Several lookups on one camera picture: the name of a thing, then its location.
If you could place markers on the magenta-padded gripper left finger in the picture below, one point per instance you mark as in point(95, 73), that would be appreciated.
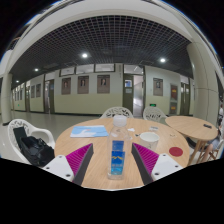
point(60, 166)

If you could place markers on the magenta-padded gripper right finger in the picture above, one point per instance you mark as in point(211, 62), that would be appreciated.
point(165, 166)

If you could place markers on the clear blue-labelled water bottle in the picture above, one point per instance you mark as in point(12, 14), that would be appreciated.
point(118, 146)

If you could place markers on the flat round red coaster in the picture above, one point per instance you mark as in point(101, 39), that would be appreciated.
point(175, 152)

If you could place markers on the black bag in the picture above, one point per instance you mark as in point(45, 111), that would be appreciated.
point(35, 150)

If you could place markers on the white ceramic mug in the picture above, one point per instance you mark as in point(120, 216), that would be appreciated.
point(149, 139)

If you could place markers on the white plastic lattice chair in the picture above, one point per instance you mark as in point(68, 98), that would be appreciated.
point(154, 114)
point(116, 112)
point(41, 133)

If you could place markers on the light blue booklet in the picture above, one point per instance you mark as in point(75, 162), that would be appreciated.
point(89, 131)

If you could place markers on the round wooden side table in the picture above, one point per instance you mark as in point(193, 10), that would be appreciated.
point(190, 126)

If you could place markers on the person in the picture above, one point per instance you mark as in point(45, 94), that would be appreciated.
point(213, 145)

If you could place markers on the wooden chair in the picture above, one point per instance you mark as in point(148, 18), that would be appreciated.
point(218, 151)

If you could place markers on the black phone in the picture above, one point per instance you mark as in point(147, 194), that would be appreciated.
point(207, 126)

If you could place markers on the green exit sign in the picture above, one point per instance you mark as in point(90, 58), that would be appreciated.
point(152, 105)

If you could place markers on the round ceiling lights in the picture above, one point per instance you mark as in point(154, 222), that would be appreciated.
point(84, 55)

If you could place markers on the framed wall pictures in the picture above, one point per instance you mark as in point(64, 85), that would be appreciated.
point(103, 83)

